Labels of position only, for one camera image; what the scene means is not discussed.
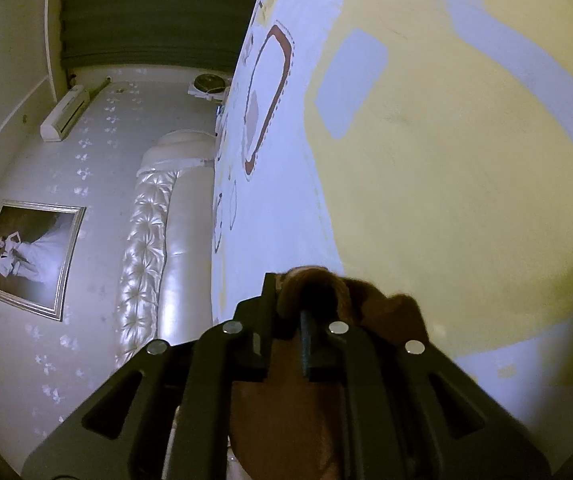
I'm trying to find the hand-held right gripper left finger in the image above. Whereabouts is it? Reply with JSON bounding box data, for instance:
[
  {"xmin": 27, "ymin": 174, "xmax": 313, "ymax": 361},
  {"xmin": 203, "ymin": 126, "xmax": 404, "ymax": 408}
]
[{"xmin": 21, "ymin": 272, "xmax": 297, "ymax": 480}]

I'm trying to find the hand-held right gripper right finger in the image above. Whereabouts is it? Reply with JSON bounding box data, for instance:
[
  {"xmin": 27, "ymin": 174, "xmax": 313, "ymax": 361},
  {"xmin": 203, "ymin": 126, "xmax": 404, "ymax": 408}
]
[{"xmin": 299, "ymin": 307, "xmax": 552, "ymax": 480}]

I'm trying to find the brown plaid sweater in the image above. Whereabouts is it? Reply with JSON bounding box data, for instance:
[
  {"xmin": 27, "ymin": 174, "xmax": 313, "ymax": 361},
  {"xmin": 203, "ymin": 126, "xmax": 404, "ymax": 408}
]
[{"xmin": 229, "ymin": 266, "xmax": 429, "ymax": 480}]

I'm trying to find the cream tufted leather headboard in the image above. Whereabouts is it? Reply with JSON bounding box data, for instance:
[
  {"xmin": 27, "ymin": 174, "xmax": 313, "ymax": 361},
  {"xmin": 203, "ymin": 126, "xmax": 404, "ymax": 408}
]
[{"xmin": 114, "ymin": 129, "xmax": 217, "ymax": 361}]

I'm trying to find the patterned white bed sheet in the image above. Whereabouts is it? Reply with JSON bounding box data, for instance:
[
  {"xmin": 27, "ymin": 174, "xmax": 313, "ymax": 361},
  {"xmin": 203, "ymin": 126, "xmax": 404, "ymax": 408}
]
[{"xmin": 210, "ymin": 0, "xmax": 573, "ymax": 461}]

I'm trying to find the small round fan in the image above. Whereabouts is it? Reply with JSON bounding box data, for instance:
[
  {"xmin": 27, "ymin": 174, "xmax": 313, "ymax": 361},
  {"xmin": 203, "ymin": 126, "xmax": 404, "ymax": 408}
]
[{"xmin": 188, "ymin": 73, "xmax": 230, "ymax": 103}]

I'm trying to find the green curtain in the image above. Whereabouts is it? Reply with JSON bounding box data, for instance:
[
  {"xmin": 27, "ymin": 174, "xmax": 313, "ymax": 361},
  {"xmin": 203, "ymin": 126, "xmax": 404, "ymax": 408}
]
[{"xmin": 59, "ymin": 0, "xmax": 272, "ymax": 73}]

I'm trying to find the framed wall photo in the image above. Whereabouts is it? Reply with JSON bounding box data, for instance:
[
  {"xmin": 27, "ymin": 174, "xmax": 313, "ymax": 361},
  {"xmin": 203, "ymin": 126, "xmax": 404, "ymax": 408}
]
[{"xmin": 0, "ymin": 200, "xmax": 87, "ymax": 322}]

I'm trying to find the white wall air conditioner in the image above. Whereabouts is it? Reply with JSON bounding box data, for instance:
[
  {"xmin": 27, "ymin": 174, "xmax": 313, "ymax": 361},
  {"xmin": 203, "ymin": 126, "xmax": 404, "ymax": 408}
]
[{"xmin": 40, "ymin": 84, "xmax": 91, "ymax": 142}]

